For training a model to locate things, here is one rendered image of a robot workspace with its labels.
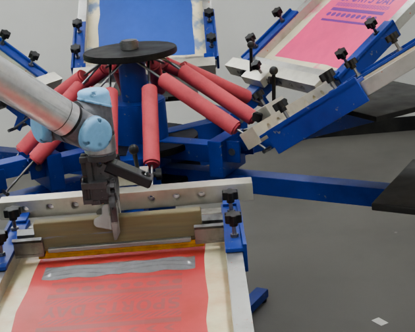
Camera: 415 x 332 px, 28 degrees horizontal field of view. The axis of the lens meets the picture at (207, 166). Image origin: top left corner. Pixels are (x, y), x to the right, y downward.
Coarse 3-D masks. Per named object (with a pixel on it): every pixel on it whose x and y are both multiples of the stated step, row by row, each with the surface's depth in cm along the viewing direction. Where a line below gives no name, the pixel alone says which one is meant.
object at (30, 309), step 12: (48, 264) 201; (60, 264) 200; (72, 264) 200; (84, 264) 199; (36, 276) 195; (108, 276) 192; (36, 288) 188; (48, 288) 188; (24, 300) 183; (36, 300) 182; (24, 312) 177; (36, 312) 177; (24, 324) 172; (36, 324) 172
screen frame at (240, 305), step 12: (240, 252) 190; (12, 264) 196; (228, 264) 184; (240, 264) 184; (0, 276) 188; (12, 276) 195; (228, 276) 182; (240, 276) 178; (0, 288) 184; (240, 288) 173; (0, 300) 183; (240, 300) 167; (240, 312) 162; (240, 324) 158; (252, 324) 158
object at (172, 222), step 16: (192, 208) 200; (48, 224) 199; (64, 224) 199; (80, 224) 199; (128, 224) 199; (144, 224) 199; (160, 224) 199; (176, 224) 199; (192, 224) 199; (48, 240) 200; (64, 240) 200; (80, 240) 200; (96, 240) 200; (112, 240) 200; (128, 240) 200
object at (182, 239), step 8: (136, 240) 200; (144, 240) 200; (152, 240) 199; (160, 240) 199; (168, 240) 199; (176, 240) 199; (184, 240) 199; (48, 248) 200; (56, 248) 199; (64, 248) 199; (72, 248) 199; (80, 248) 199; (88, 248) 199; (96, 248) 199; (104, 248) 199
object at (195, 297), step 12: (132, 252) 204; (144, 252) 203; (156, 252) 202; (168, 252) 202; (180, 252) 201; (192, 252) 201; (204, 252) 200; (204, 264) 194; (120, 276) 191; (192, 276) 188; (204, 276) 187; (192, 288) 182; (204, 288) 182; (192, 300) 176; (204, 300) 176; (192, 312) 171; (204, 312) 171; (192, 324) 167; (204, 324) 166
